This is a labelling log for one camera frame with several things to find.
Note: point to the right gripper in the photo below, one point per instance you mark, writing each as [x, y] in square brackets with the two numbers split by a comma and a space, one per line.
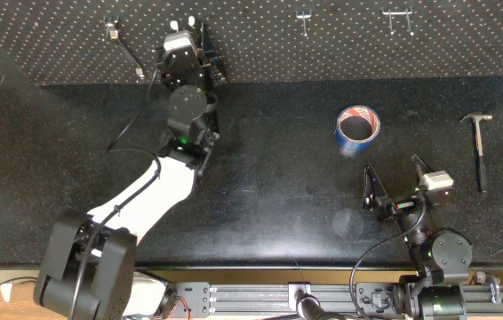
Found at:
[400, 205]

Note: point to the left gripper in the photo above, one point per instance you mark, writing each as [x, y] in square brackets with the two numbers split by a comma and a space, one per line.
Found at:
[182, 69]

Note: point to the black and white pliers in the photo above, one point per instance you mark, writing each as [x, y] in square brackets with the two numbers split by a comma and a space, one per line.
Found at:
[173, 25]

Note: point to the wrench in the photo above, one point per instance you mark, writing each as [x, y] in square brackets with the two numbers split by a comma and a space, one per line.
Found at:
[125, 50]

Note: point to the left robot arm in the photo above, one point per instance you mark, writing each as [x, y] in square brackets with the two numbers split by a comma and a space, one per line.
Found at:
[158, 195]

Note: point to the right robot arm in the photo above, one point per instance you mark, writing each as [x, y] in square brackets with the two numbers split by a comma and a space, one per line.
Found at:
[449, 255]

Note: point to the black pegboard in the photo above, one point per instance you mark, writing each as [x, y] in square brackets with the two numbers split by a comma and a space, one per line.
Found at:
[322, 53]

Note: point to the roll of blue tape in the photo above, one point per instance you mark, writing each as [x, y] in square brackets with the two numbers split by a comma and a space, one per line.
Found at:
[353, 149]

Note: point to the hammer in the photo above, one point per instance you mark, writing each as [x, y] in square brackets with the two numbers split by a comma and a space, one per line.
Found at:
[479, 142]

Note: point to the metal hook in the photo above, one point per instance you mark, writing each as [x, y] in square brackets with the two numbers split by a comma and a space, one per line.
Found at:
[397, 13]
[303, 17]
[110, 19]

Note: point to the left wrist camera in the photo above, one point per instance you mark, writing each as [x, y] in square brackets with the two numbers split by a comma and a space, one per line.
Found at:
[179, 41]

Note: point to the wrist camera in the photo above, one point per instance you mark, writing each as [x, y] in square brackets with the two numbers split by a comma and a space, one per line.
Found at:
[436, 181]
[179, 41]

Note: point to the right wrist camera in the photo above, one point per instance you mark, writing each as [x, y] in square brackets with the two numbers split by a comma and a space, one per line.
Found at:
[436, 181]

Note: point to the mounting rail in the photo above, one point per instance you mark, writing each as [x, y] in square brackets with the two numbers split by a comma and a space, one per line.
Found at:
[251, 298]

